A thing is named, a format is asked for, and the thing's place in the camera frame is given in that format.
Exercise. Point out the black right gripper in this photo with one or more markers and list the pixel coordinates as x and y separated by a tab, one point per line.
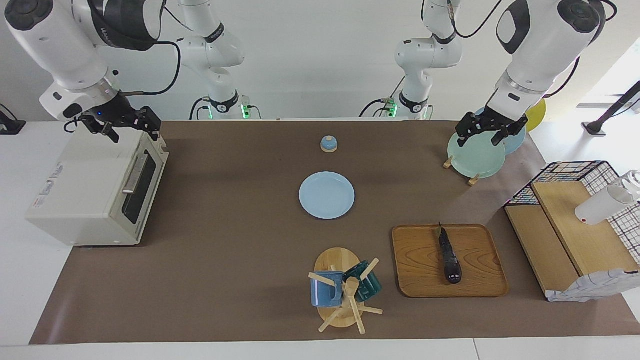
122	115

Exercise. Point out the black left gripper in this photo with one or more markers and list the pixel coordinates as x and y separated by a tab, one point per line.
492	122

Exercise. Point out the glass oven door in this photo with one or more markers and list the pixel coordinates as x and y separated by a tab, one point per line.
145	195

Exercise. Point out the dark purple eggplant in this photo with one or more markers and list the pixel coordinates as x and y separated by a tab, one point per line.
450	260

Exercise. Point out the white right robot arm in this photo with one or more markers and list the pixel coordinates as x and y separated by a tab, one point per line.
60	45

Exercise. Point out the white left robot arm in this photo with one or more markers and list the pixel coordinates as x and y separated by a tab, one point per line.
540	45

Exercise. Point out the cream toaster oven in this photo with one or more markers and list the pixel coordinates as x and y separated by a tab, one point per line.
75	200

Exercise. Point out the pale green racked plate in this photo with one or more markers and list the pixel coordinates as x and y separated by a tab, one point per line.
475	157

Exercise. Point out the light blue racked plate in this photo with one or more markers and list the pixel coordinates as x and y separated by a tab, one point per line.
515	142

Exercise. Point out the wooden plate rack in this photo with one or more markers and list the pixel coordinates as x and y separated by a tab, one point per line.
448	163

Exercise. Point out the yellow plate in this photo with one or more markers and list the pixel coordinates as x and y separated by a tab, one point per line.
537	115

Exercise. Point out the black floor stand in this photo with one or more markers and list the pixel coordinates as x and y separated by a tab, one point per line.
595	127

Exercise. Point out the white cylindrical cup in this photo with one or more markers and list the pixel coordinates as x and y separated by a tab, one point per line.
600	207

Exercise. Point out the wooden serving tray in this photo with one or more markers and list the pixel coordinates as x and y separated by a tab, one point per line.
420	265

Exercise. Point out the wooden stepped shelf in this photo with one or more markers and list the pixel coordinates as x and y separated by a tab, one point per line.
585	240

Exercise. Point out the brown table mat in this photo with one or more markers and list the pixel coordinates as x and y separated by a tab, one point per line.
225	250

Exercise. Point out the clear glass cup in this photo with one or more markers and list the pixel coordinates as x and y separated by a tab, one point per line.
632	180

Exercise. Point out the dark green mug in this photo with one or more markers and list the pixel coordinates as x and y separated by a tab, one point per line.
370	287

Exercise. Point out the wooden mug tree stand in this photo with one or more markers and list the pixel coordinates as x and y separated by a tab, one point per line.
337	260

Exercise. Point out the blue mug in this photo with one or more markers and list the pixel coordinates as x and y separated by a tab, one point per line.
325	292

